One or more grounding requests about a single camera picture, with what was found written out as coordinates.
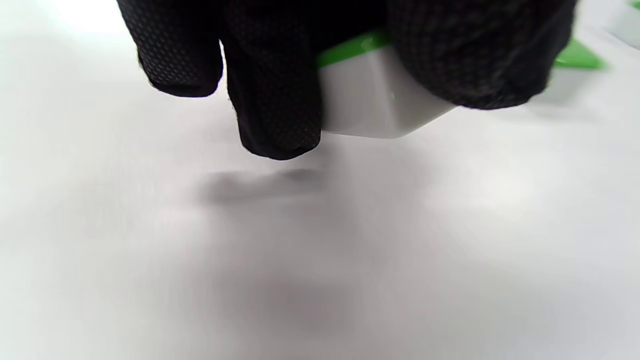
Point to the single green-backed mahjong tile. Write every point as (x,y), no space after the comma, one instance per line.
(370,95)

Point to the person's left hand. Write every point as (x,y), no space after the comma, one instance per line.
(270,75)

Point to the green-backed mahjong tiles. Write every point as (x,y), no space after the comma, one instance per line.
(582,59)

